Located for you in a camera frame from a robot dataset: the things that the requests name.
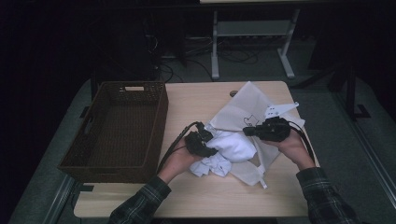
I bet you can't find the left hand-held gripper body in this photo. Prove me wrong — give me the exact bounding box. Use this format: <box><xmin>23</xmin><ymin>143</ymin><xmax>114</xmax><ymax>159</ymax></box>
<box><xmin>184</xmin><ymin>121</ymin><xmax>216</xmax><ymax>158</ymax></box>

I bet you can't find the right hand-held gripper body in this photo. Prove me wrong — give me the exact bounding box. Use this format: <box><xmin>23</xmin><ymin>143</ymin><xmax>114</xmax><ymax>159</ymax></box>
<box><xmin>256</xmin><ymin>102</ymin><xmax>301</xmax><ymax>143</ymax></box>

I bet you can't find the white mesh laundry bag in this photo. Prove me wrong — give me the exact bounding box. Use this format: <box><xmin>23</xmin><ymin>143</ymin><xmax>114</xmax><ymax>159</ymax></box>
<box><xmin>206</xmin><ymin>81</ymin><xmax>306</xmax><ymax>189</ymax></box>

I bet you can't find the white garment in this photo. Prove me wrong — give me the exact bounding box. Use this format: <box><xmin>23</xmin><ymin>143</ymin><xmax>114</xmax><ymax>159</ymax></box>
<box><xmin>189</xmin><ymin>129</ymin><xmax>258</xmax><ymax>178</ymax></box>

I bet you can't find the brown woven basket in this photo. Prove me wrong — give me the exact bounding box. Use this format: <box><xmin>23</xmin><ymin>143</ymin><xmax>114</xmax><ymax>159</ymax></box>
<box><xmin>57</xmin><ymin>80</ymin><xmax>169</xmax><ymax>184</ymax></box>

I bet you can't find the person's left hand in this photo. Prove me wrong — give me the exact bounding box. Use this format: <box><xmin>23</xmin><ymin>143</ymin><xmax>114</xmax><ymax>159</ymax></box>
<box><xmin>157</xmin><ymin>145</ymin><xmax>204</xmax><ymax>185</ymax></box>

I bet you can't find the person's right hand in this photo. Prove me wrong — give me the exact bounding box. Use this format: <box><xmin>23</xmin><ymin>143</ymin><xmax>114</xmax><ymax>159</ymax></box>
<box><xmin>261</xmin><ymin>129</ymin><xmax>316</xmax><ymax>172</ymax></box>

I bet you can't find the black metal stand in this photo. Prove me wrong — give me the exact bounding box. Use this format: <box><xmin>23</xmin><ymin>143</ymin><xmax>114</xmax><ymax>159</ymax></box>
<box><xmin>295</xmin><ymin>62</ymin><xmax>372</xmax><ymax>121</ymax></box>

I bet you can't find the right hand-held gripper black cable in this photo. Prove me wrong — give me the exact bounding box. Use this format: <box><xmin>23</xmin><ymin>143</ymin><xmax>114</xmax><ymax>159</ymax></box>
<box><xmin>288</xmin><ymin>120</ymin><xmax>317</xmax><ymax>163</ymax></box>

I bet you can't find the tangle of black floor cables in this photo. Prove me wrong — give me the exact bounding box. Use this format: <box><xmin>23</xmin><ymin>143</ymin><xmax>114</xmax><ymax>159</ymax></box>
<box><xmin>153</xmin><ymin>43</ymin><xmax>261</xmax><ymax>82</ymax></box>

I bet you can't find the white metal desk frame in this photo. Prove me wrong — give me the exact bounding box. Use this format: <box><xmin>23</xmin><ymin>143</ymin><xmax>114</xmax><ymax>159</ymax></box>
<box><xmin>199</xmin><ymin>0</ymin><xmax>396</xmax><ymax>80</ymax></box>

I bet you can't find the metal floor rail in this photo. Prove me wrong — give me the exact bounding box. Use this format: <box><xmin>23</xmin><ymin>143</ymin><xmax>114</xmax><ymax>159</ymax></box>
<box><xmin>41</xmin><ymin>175</ymin><xmax>78</xmax><ymax>224</ymax></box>
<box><xmin>334</xmin><ymin>92</ymin><xmax>396</xmax><ymax>202</ymax></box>

